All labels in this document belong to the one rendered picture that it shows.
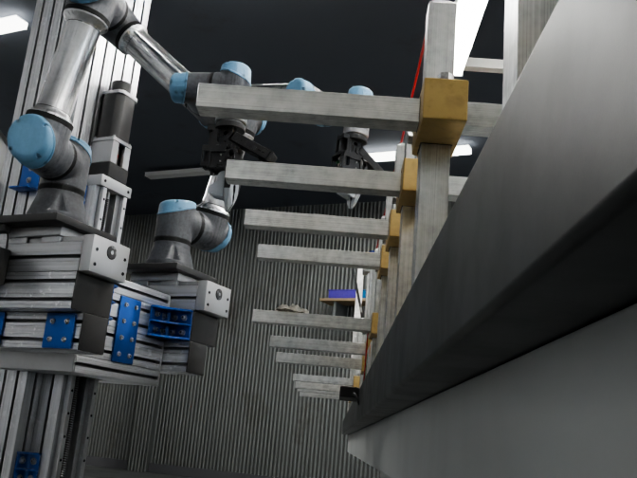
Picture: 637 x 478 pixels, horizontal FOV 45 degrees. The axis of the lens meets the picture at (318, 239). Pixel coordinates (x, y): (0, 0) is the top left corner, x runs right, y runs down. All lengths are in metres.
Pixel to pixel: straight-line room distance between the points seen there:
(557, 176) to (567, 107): 0.02
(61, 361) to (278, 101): 1.27
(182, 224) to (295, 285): 7.26
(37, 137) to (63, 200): 0.19
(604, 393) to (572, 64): 0.13
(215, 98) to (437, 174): 0.28
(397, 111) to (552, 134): 0.67
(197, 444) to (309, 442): 1.55
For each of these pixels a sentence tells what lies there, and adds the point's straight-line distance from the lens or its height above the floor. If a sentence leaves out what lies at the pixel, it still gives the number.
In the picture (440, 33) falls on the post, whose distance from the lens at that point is 0.99.
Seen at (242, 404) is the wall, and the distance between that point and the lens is 9.73.
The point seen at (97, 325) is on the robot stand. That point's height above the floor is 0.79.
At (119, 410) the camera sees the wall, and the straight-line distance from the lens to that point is 10.79.
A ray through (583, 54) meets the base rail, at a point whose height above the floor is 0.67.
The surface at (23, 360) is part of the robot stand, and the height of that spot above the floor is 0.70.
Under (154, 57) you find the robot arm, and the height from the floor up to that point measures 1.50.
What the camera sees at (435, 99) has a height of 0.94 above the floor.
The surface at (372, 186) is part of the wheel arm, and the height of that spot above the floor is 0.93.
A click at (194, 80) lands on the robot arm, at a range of 1.88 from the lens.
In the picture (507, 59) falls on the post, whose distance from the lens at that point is 0.44.
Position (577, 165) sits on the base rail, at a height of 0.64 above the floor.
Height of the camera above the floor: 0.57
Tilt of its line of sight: 15 degrees up
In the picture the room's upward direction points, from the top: 5 degrees clockwise
